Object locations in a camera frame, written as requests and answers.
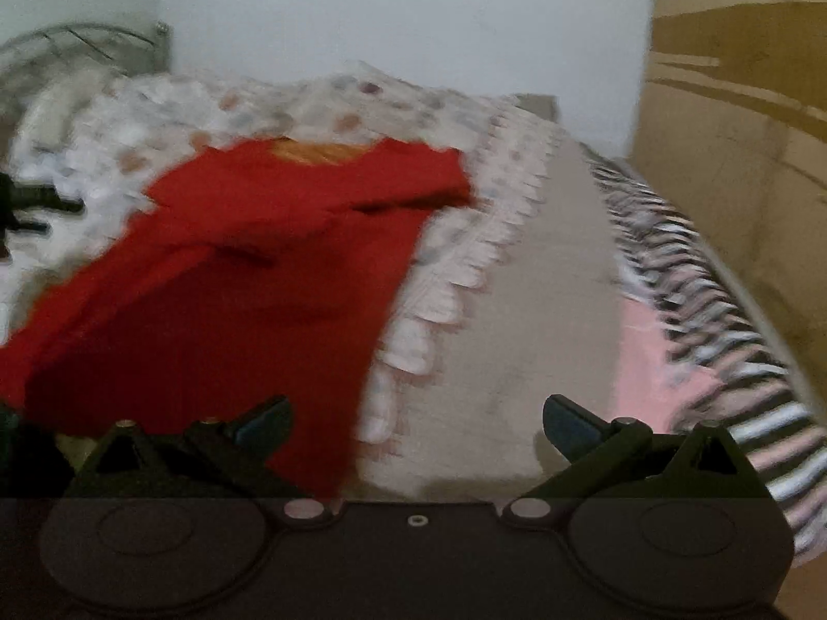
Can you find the orange garment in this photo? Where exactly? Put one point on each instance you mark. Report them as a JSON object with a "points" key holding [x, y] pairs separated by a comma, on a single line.
{"points": [[313, 153]]}

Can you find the wooden wardrobe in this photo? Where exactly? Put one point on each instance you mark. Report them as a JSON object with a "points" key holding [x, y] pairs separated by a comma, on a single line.
{"points": [[732, 131]]}

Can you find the red garment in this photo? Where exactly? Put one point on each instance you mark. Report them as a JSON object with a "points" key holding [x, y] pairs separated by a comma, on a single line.
{"points": [[253, 276]]}

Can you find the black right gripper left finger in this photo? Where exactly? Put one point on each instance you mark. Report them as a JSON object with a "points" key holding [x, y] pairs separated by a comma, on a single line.
{"points": [[210, 459]]}

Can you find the metal bed headboard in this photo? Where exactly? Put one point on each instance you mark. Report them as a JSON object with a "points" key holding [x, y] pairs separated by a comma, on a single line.
{"points": [[31, 60]]}

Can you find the patterned circle print quilt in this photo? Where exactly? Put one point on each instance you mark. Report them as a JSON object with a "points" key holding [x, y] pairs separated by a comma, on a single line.
{"points": [[507, 302]]}

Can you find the zebra striped pink sheet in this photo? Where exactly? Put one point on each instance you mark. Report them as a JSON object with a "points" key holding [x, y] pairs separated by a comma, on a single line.
{"points": [[712, 362]]}

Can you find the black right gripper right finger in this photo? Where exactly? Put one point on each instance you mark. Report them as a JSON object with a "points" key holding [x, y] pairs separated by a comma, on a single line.
{"points": [[705, 462]]}

